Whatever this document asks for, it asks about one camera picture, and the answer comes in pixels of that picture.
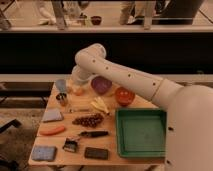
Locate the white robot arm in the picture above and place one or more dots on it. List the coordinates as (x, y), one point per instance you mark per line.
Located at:
(189, 127)

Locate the small metal cup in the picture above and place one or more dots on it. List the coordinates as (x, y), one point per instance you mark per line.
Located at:
(62, 99)

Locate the blue-grey plastic cup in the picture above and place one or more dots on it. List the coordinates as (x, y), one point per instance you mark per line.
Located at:
(61, 85)

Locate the purple bowl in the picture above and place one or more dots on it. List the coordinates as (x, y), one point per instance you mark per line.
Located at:
(101, 85)

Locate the yellow banana bunch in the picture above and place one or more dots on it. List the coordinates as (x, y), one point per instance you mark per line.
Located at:
(100, 105)

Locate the red bowl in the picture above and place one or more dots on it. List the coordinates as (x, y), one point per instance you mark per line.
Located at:
(123, 96)

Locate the bunch of dark grapes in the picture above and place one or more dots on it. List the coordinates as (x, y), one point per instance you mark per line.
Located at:
(89, 121)

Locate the metal utensil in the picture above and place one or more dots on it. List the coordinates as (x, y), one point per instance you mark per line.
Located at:
(72, 110)

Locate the wooden table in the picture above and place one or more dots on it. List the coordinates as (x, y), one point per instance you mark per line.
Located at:
(109, 142)

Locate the green plastic tray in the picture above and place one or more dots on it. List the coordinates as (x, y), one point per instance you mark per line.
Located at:
(140, 132)

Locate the blue-grey cloth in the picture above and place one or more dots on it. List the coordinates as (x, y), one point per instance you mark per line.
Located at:
(52, 115)

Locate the dark bowl in background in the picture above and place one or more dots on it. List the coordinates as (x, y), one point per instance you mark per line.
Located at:
(96, 20)

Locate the black rectangular block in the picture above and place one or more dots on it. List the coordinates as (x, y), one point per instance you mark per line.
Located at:
(96, 153)

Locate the small metal binder clip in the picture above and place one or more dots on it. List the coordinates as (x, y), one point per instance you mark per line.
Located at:
(70, 145)

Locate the orange carrot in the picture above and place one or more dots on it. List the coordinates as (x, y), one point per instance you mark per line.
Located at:
(54, 131)

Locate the blue sponge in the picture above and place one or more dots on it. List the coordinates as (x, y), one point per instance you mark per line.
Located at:
(44, 153)

